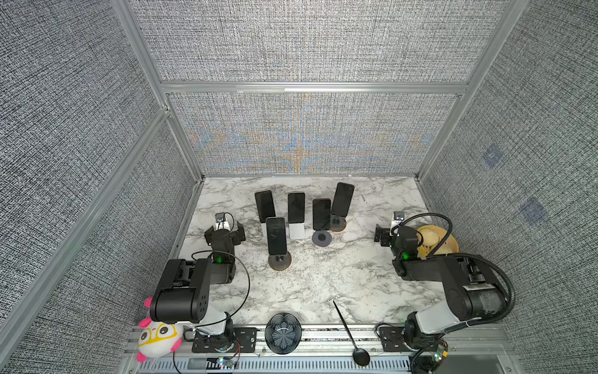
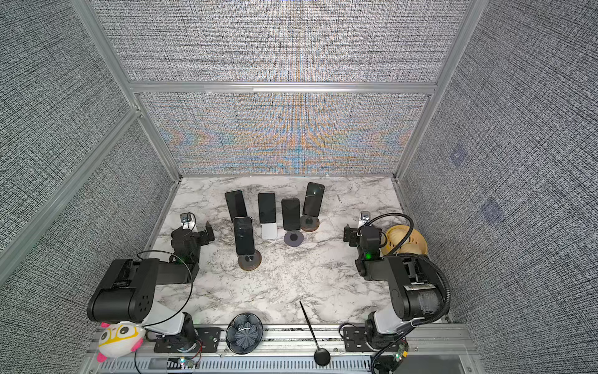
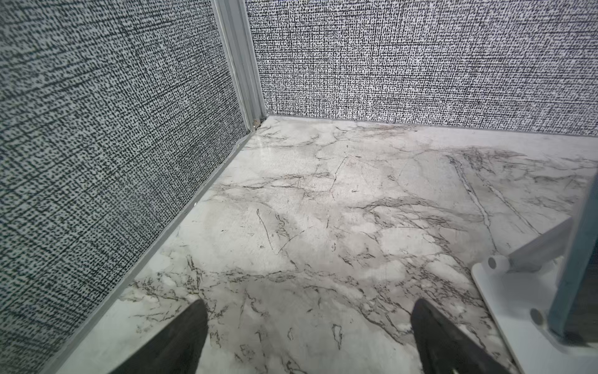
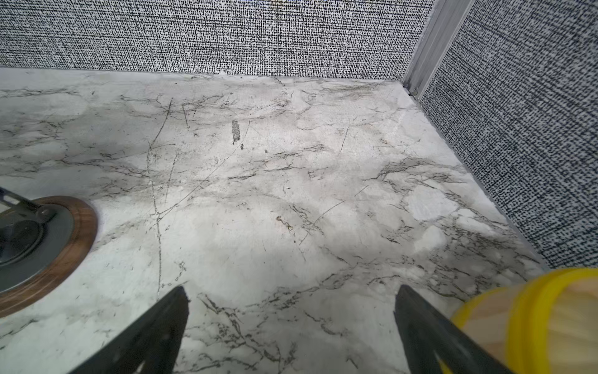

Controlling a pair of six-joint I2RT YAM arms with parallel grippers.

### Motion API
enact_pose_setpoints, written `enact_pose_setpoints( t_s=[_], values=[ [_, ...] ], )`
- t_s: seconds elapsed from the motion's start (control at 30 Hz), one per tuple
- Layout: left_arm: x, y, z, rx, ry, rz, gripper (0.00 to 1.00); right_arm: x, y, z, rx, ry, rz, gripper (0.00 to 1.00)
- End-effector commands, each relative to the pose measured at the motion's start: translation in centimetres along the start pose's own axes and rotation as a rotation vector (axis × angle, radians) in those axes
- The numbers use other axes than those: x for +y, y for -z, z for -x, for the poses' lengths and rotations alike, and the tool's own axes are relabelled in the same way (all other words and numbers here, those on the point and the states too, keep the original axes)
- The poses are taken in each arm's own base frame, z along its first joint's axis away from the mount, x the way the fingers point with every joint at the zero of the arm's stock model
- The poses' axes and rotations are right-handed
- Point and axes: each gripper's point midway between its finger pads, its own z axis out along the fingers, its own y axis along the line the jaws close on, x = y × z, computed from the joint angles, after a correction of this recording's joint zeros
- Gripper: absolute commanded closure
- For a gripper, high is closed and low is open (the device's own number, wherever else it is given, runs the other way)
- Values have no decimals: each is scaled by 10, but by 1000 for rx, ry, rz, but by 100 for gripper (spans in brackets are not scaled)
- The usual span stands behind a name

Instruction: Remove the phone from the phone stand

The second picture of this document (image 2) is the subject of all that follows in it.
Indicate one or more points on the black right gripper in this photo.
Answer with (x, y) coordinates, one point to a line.
(352, 234)

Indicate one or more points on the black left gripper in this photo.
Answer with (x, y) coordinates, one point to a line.
(202, 234)

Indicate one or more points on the black phone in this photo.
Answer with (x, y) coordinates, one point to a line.
(313, 199)

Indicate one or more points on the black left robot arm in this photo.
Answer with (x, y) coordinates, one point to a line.
(124, 301)

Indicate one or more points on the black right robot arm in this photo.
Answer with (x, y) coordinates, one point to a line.
(417, 290)

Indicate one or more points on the purple round phone stand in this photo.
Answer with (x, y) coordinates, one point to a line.
(294, 238)

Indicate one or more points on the white phone stand centre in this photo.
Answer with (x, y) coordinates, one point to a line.
(269, 231)

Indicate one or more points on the teal phone on white stand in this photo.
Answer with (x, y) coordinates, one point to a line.
(267, 208)

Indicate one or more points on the yellow bamboo steamer basket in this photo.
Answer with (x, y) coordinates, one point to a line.
(416, 243)

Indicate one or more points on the dark patterned round bowl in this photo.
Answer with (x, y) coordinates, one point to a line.
(244, 333)

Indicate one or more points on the white pink plush toy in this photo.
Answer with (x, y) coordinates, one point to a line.
(118, 340)

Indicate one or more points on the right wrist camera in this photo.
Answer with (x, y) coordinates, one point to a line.
(365, 217)

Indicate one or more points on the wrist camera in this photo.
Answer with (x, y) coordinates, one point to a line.
(365, 217)
(188, 219)

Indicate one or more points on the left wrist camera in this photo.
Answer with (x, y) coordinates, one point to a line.
(188, 219)

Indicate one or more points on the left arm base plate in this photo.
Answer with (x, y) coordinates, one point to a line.
(205, 340)

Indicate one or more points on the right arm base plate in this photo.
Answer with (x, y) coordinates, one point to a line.
(357, 339)

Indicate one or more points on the black long-handled spoon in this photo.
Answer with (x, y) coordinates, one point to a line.
(322, 357)

